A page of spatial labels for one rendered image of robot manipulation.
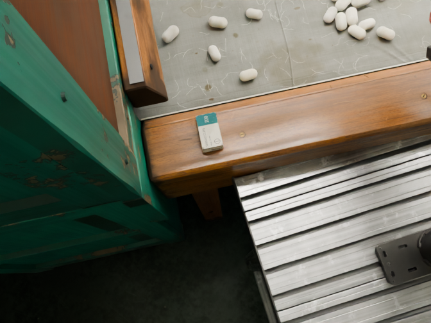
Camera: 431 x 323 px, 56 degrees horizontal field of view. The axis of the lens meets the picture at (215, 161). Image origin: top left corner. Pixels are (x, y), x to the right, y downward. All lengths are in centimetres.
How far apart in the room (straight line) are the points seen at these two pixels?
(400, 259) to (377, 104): 27
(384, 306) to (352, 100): 35
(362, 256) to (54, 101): 60
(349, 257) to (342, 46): 38
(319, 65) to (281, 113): 13
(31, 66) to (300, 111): 49
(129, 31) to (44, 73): 36
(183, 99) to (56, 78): 42
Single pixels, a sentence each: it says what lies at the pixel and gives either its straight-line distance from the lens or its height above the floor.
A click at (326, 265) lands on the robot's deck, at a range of 76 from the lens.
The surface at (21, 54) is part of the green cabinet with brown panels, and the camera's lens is 29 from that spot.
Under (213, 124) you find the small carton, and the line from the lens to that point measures 67.
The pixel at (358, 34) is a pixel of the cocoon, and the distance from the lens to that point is 81.
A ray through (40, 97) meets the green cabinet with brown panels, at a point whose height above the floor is 116.
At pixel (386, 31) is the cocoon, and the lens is 82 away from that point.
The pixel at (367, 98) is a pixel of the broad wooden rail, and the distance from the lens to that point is 74.
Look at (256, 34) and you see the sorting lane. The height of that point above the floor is 74.
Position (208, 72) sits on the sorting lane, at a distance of 76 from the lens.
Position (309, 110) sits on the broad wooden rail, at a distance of 71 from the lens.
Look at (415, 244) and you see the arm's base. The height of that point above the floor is 68.
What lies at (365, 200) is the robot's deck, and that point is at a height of 67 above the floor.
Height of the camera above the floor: 141
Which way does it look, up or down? 75 degrees down
